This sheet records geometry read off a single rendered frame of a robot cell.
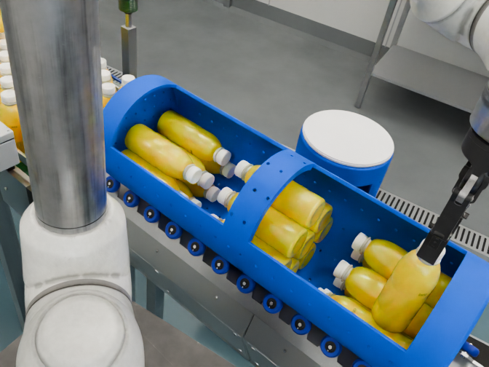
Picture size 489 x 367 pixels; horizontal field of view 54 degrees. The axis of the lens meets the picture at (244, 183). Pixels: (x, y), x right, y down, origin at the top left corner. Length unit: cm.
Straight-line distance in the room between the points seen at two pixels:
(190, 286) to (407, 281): 56
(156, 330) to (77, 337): 35
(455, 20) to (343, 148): 79
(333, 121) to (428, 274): 78
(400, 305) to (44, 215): 59
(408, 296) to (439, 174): 252
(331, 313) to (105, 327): 44
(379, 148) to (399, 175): 175
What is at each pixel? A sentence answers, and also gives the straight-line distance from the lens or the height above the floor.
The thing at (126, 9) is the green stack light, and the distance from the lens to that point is 172.
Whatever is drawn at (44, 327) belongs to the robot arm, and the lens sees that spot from 64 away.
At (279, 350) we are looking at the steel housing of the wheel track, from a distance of 113.
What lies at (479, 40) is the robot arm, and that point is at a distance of 68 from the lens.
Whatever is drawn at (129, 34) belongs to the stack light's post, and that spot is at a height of 108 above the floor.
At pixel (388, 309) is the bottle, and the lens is 92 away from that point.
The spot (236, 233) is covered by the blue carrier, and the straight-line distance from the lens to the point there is 96.
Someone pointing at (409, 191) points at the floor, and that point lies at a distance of 312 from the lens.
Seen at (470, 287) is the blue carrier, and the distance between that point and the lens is 90.
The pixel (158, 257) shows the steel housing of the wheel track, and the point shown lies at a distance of 125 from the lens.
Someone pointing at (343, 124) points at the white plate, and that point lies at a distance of 152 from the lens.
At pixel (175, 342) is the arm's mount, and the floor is 101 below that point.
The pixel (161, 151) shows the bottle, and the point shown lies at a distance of 112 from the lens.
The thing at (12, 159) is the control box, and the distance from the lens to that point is 132.
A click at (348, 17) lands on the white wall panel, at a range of 451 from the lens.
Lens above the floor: 184
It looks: 41 degrees down
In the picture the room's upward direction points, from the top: 10 degrees clockwise
